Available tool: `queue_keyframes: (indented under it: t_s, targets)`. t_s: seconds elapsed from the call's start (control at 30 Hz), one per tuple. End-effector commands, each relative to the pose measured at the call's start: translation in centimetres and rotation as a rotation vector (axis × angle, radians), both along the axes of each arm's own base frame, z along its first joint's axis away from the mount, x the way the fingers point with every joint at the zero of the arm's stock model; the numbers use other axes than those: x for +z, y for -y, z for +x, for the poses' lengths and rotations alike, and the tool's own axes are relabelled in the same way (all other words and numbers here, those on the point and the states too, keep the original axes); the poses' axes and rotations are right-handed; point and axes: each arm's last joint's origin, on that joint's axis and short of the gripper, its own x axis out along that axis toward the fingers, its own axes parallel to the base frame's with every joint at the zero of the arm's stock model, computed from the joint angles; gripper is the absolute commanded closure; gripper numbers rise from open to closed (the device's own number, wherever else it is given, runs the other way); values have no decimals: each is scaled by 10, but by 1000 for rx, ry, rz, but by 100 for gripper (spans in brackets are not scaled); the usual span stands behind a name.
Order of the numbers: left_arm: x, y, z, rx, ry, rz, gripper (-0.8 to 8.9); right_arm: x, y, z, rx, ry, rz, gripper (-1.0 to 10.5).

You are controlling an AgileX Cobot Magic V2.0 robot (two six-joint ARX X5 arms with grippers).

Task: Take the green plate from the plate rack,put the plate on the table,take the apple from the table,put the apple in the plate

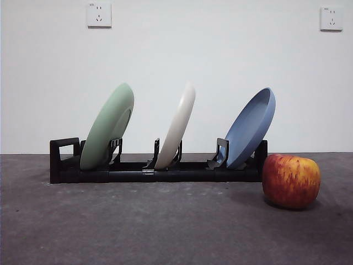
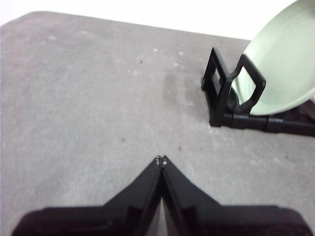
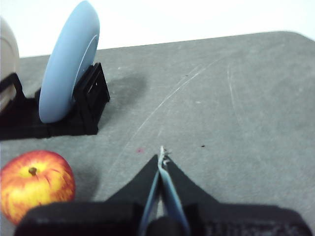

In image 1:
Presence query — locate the red yellow apple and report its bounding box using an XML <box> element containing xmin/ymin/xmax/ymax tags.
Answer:
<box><xmin>261</xmin><ymin>153</ymin><xmax>322</xmax><ymax>210</ymax></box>

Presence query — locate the cream white plate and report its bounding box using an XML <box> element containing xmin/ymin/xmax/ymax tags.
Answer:
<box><xmin>153</xmin><ymin>81</ymin><xmax>196</xmax><ymax>170</ymax></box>

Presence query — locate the black plate rack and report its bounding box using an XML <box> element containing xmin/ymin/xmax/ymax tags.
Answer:
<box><xmin>49</xmin><ymin>137</ymin><xmax>269</xmax><ymax>185</ymax></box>

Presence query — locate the green plate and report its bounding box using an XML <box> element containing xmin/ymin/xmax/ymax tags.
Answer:
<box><xmin>79</xmin><ymin>82</ymin><xmax>135</xmax><ymax>171</ymax></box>

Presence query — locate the blue plate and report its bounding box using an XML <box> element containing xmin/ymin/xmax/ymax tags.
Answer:
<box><xmin>223</xmin><ymin>87</ymin><xmax>276</xmax><ymax>169</ymax></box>

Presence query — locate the white wall socket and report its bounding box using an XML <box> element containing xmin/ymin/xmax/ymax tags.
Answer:
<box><xmin>319</xmin><ymin>7</ymin><xmax>344</xmax><ymax>32</ymax></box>
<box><xmin>87</xmin><ymin>2</ymin><xmax>113</xmax><ymax>28</ymax></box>

